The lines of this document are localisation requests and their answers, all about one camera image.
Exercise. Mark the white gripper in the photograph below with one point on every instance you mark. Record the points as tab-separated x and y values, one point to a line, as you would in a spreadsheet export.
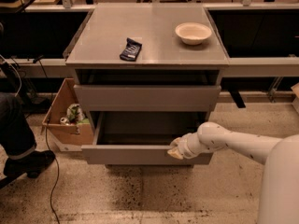
185	146

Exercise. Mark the grey drawer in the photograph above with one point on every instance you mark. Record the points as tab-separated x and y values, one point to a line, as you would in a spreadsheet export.
147	98
140	138

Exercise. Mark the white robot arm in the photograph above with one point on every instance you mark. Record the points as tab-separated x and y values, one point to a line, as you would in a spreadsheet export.
279	197

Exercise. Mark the grey drawer cabinet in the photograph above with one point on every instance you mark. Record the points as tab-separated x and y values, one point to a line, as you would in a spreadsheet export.
139	84

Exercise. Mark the grey top drawer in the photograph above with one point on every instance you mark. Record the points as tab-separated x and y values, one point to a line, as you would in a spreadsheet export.
147	98

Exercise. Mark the green white crumpled trash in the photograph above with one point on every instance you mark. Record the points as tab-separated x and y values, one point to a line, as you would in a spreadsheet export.
74	116

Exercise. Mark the dark blue snack packet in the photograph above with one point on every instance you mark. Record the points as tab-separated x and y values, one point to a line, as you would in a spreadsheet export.
131	51

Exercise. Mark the brown cardboard box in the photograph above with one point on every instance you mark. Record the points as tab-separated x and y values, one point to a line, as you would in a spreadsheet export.
78	135

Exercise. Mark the white paper bowl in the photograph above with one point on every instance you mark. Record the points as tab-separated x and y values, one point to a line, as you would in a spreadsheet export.
192	33

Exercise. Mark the black shoe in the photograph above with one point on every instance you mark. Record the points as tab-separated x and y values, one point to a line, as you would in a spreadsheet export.
35	162

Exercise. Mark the person leg dark trousers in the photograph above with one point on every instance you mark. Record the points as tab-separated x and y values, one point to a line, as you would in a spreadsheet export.
16	137

